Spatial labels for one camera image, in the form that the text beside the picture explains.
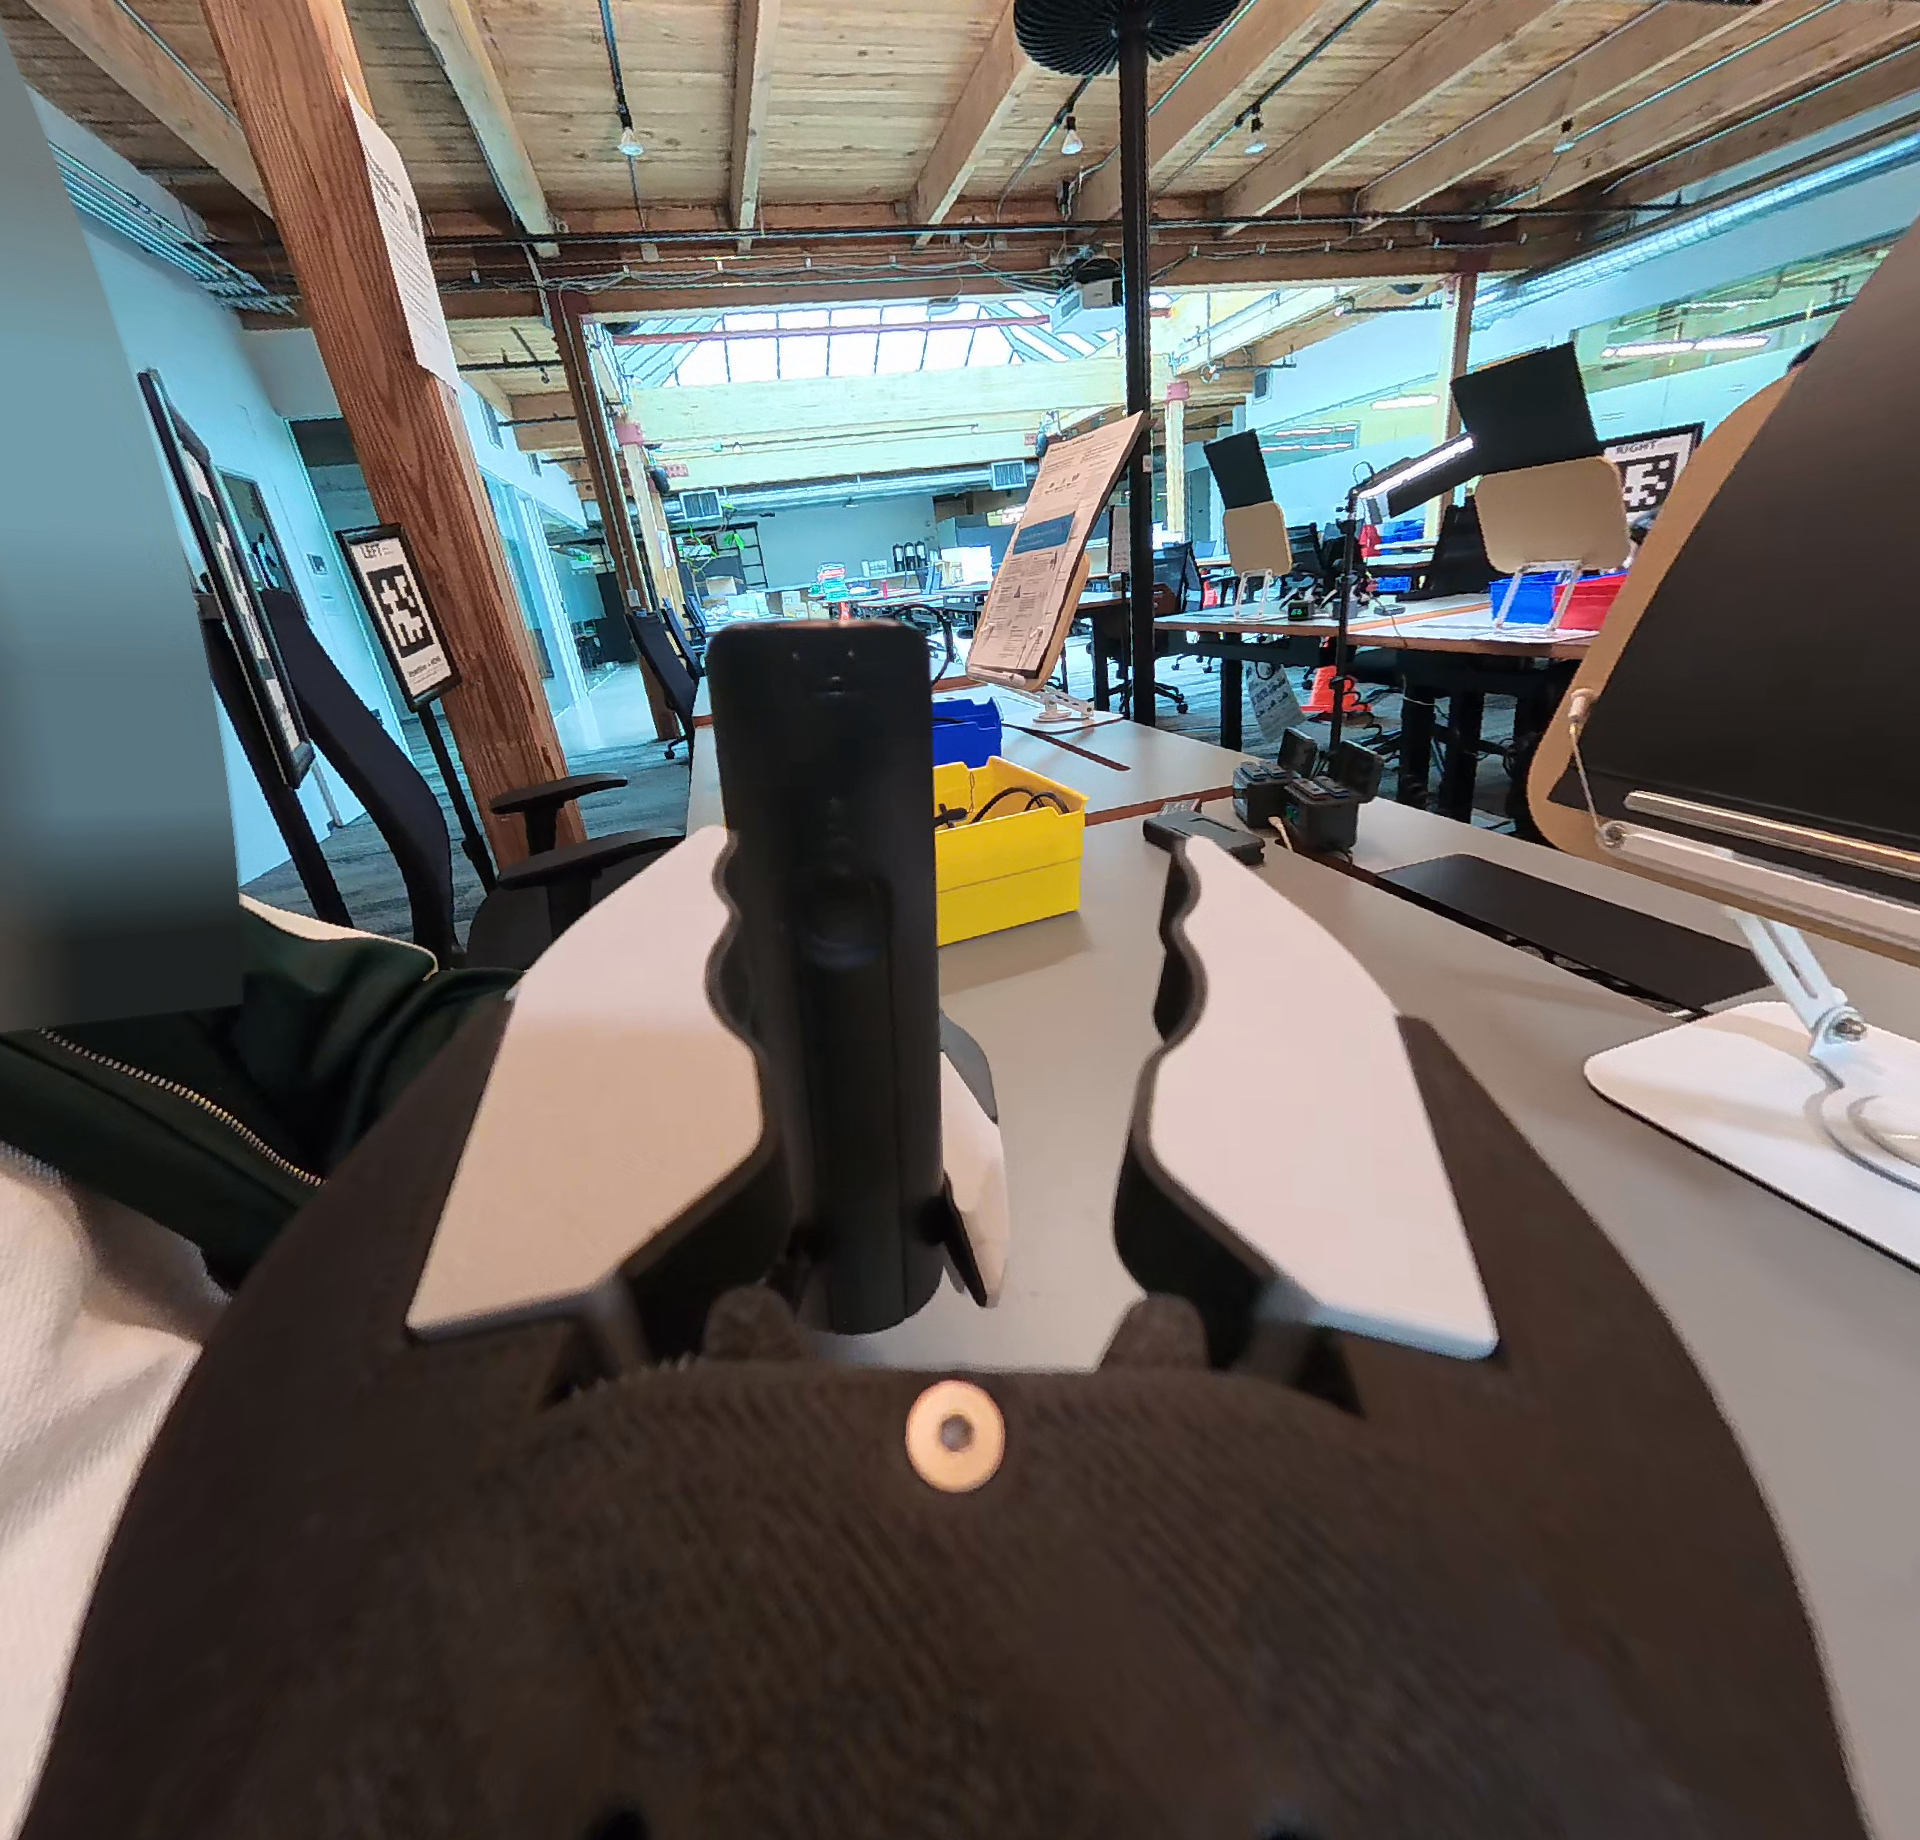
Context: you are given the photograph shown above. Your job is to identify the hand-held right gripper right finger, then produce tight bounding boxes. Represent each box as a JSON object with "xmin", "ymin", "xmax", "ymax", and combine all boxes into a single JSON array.
[{"xmin": 1112, "ymin": 836, "xmax": 1501, "ymax": 1365}]

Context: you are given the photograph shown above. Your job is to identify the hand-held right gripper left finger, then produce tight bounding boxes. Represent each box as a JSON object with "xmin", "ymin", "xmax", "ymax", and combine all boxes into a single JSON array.
[{"xmin": 404, "ymin": 824, "xmax": 796, "ymax": 1363}]

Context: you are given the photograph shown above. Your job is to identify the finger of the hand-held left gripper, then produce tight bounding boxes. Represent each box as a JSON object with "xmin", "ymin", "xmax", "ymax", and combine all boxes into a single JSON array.
[{"xmin": 931, "ymin": 1016, "xmax": 1012, "ymax": 1309}]

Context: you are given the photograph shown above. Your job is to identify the yellow plastic bin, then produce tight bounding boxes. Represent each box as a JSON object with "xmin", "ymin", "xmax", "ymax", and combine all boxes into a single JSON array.
[{"xmin": 931, "ymin": 756, "xmax": 1089, "ymax": 950}]

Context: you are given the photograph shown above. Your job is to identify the black desk mat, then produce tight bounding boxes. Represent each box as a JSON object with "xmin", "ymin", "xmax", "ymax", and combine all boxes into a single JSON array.
[{"xmin": 1378, "ymin": 852, "xmax": 1779, "ymax": 1018}]

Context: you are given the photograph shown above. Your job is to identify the black office chair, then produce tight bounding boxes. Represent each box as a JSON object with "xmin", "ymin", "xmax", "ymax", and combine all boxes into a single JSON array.
[{"xmin": 255, "ymin": 586, "xmax": 683, "ymax": 972}]

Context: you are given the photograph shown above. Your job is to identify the dark green jacket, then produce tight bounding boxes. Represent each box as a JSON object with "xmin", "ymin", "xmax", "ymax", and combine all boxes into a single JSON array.
[{"xmin": 0, "ymin": 931, "xmax": 519, "ymax": 1287}]

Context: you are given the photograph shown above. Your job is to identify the white stand base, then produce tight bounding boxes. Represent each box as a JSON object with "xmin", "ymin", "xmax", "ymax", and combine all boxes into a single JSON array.
[{"xmin": 1582, "ymin": 910, "xmax": 1920, "ymax": 1272}]

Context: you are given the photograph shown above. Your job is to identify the framed marker poster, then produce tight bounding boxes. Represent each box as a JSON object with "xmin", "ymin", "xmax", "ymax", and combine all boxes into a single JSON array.
[
  {"xmin": 336, "ymin": 522, "xmax": 463, "ymax": 713},
  {"xmin": 137, "ymin": 371, "xmax": 316, "ymax": 793}
]

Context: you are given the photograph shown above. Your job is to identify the small wooden board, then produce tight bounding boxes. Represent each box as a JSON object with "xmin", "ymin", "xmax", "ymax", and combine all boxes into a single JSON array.
[{"xmin": 1221, "ymin": 502, "xmax": 1293, "ymax": 620}]

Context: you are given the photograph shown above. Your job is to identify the cream trousers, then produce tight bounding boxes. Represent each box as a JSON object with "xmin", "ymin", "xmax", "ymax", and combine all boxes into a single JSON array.
[{"xmin": 0, "ymin": 1142, "xmax": 227, "ymax": 1840}]

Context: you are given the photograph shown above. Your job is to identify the large wooden board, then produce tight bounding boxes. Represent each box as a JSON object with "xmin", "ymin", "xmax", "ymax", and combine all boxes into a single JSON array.
[{"xmin": 1475, "ymin": 454, "xmax": 1628, "ymax": 627}]

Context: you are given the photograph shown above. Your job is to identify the black desk lamp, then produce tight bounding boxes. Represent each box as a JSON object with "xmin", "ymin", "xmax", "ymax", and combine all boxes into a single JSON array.
[{"xmin": 1326, "ymin": 431, "xmax": 1478, "ymax": 763}]

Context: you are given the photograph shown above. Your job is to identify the wooden pillar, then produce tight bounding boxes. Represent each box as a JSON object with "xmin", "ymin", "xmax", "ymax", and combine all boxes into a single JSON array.
[{"xmin": 171, "ymin": 0, "xmax": 587, "ymax": 852}]

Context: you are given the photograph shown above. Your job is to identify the marker board sign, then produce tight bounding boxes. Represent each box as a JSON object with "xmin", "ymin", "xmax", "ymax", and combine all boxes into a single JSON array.
[{"xmin": 1603, "ymin": 426, "xmax": 1704, "ymax": 522}]

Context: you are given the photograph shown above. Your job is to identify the black pole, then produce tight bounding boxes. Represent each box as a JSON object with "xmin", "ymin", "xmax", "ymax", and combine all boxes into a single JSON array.
[{"xmin": 1012, "ymin": 0, "xmax": 1259, "ymax": 724}]

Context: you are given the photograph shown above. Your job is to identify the paper notice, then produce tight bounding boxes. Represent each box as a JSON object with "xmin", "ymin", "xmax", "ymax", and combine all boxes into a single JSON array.
[{"xmin": 346, "ymin": 86, "xmax": 465, "ymax": 390}]

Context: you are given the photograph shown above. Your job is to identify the black cable coil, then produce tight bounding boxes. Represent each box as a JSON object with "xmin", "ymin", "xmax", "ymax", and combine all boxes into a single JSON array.
[{"xmin": 937, "ymin": 777, "xmax": 1074, "ymax": 832}]

